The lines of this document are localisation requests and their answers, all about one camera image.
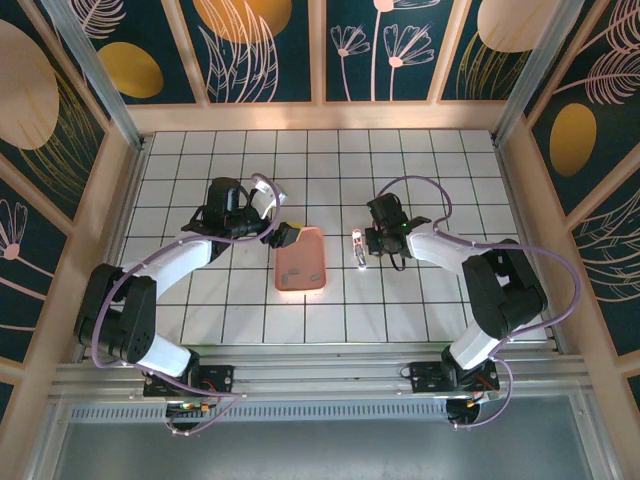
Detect navy wall panel yellow oval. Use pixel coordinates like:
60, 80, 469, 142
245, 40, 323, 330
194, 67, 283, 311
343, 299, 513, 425
79, 0, 210, 106

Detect aluminium table side rail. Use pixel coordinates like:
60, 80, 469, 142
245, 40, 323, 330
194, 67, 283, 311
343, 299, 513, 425
492, 139, 574, 356
69, 142, 151, 364

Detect navy wall panel pink fern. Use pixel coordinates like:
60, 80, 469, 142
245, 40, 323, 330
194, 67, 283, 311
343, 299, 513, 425
569, 162, 640, 359

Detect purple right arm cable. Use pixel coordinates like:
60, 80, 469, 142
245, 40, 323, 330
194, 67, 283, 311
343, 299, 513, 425
372, 174, 584, 432

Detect aluminium frame post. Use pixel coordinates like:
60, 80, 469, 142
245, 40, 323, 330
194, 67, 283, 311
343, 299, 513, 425
491, 0, 587, 147
40, 0, 149, 151

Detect pink plastic tray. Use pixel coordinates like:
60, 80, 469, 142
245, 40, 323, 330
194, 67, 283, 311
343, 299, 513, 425
273, 224, 330, 295

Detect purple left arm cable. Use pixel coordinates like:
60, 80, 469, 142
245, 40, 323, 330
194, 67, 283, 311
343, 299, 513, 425
91, 172, 281, 437

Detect perforated metal strip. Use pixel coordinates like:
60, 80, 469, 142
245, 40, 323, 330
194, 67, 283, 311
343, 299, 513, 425
67, 402, 589, 424

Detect navy wall panel pink flowers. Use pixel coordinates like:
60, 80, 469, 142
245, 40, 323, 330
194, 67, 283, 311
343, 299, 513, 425
322, 0, 456, 105

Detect navy panel cream circle gold lines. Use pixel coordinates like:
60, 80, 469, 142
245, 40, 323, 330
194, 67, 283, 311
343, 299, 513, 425
0, 0, 111, 226
438, 0, 549, 103

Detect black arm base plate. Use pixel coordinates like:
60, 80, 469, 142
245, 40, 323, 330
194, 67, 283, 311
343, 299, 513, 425
399, 361, 454, 396
143, 363, 236, 400

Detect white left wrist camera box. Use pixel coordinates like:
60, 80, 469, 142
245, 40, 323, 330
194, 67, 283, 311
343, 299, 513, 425
248, 175, 290, 221

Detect navy wall panel single flower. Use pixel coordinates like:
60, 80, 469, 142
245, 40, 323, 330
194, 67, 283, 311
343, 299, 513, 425
0, 154, 76, 364

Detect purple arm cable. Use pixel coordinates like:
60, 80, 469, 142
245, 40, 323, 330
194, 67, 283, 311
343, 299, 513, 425
372, 174, 584, 432
91, 172, 281, 437

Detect navy wall panel orange circle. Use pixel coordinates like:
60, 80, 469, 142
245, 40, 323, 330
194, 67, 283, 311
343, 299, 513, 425
178, 0, 317, 105

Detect navy wall panel oval fern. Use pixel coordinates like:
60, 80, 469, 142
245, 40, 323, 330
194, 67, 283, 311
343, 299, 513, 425
523, 0, 640, 219

